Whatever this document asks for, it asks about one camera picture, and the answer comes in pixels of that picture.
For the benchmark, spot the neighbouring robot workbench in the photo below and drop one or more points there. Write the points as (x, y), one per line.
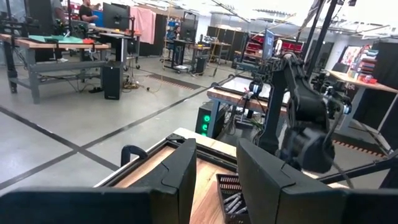
(230, 98)

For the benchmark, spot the green cutting mat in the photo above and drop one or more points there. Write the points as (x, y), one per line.
(56, 39)

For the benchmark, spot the black monitor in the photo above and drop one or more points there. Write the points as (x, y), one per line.
(115, 15)

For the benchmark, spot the grey crayon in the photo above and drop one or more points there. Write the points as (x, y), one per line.
(242, 210)
(234, 206)
(232, 198)

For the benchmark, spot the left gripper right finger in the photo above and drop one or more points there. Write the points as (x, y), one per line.
(280, 199)

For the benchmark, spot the wood-top desk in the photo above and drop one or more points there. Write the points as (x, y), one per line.
(357, 81)

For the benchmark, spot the small wheeled desk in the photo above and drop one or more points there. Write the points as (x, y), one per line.
(180, 41)

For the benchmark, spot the neighbouring robot arm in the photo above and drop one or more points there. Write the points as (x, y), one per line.
(256, 88)

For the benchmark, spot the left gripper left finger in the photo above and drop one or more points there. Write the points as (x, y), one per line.
(124, 205)

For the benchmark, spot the tall black cabinet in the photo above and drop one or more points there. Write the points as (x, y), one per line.
(160, 34)

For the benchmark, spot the grey wood-top workbench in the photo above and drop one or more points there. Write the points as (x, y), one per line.
(62, 67)

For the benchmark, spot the black shelf unit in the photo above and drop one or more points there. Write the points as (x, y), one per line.
(227, 37)

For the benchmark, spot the colourful poster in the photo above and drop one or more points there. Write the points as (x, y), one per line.
(351, 56)

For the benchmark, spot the black aluminium frame rail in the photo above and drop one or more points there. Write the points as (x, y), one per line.
(175, 139)
(217, 155)

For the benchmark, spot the red bin shelf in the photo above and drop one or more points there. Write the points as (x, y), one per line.
(290, 46)

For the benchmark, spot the person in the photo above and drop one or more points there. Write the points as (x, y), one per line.
(57, 9)
(175, 34)
(85, 12)

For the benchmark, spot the small orange item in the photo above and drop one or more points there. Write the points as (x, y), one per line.
(88, 41)

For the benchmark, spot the black plastic basket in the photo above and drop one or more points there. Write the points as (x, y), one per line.
(228, 186)

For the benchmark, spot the blue lit monitor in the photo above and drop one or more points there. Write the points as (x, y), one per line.
(269, 43)

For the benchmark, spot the black floor computer tower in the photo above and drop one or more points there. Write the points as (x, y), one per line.
(112, 81)

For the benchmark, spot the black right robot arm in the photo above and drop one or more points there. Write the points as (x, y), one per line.
(306, 102)

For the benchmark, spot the dark floor mat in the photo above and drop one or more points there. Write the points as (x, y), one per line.
(357, 148)
(174, 81)

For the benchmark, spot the black slanted rig pole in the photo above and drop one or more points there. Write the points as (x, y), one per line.
(312, 25)
(325, 31)

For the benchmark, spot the black panel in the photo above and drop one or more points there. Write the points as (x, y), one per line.
(387, 65)

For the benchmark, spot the stack of colourful boxes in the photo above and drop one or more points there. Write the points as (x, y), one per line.
(367, 65)

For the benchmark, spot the computer tower green lights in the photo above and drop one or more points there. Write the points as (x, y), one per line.
(211, 115)

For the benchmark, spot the pink cloth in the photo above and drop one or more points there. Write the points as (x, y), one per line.
(143, 25)

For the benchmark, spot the black bin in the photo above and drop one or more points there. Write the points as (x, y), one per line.
(201, 63)

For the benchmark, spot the black monitor desk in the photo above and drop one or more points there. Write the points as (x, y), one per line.
(118, 35)

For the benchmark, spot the black diagonal frame brace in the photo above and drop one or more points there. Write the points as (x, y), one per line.
(357, 171)

